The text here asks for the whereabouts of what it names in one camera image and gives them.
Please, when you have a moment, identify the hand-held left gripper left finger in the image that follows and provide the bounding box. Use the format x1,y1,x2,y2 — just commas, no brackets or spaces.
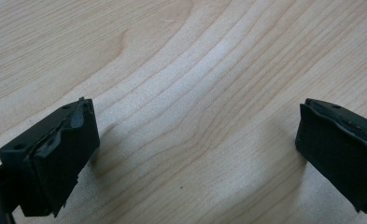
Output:
0,96,101,217

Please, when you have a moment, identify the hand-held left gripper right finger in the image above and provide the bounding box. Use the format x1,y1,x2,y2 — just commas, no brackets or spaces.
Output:
295,98,367,215

